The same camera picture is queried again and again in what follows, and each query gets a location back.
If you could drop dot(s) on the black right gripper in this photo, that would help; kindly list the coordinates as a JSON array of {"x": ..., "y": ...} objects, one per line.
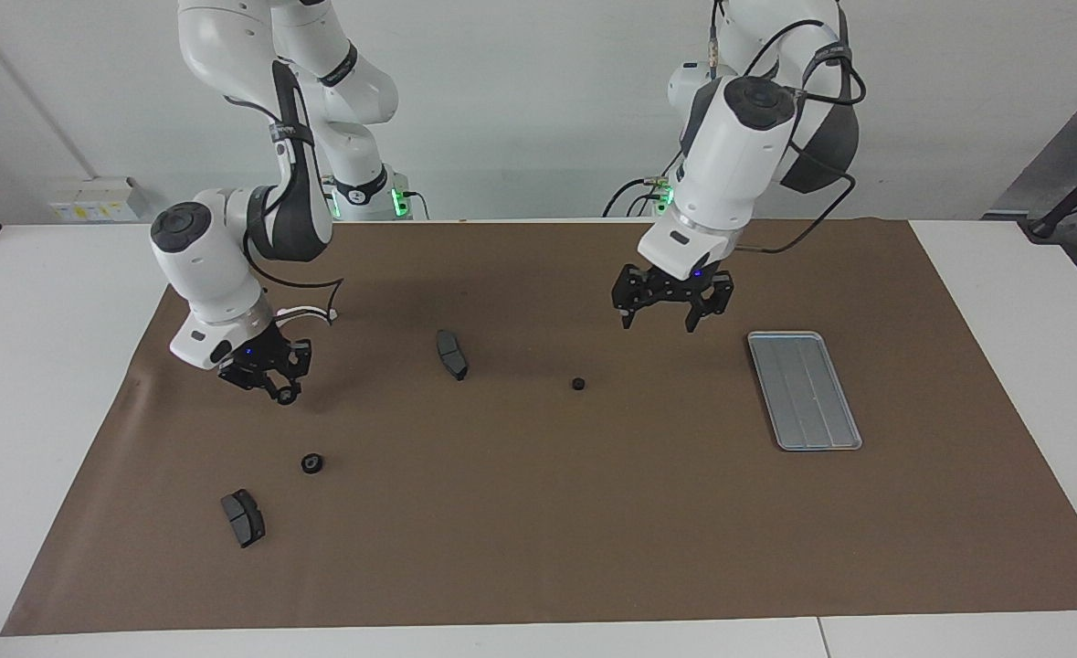
[{"x": 259, "y": 356}]

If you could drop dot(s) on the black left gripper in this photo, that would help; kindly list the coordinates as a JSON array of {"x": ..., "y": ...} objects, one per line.
[{"x": 670, "y": 291}]

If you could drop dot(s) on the large black bearing gear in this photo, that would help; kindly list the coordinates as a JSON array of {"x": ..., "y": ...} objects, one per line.
[
  {"x": 288, "y": 395},
  {"x": 311, "y": 463}
]

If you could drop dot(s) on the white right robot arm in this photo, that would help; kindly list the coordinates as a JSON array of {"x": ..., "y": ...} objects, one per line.
[{"x": 209, "y": 256}]

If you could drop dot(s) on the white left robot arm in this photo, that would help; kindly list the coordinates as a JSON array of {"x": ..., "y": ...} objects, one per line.
[{"x": 739, "y": 146}]

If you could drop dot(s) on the silver metal tray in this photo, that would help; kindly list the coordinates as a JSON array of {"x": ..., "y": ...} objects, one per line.
[{"x": 803, "y": 393}]

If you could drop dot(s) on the grey brake pad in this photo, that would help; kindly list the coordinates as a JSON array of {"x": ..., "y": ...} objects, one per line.
[
  {"x": 244, "y": 519},
  {"x": 452, "y": 355}
]

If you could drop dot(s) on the brown table mat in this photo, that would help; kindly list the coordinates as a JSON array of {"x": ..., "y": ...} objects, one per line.
[{"x": 593, "y": 503}]

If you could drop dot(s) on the white curved plastic bracket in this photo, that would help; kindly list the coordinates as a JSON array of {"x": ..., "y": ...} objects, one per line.
[{"x": 330, "y": 315}]

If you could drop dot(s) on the white wall socket box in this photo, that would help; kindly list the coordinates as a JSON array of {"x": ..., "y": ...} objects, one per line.
[{"x": 95, "y": 199}]

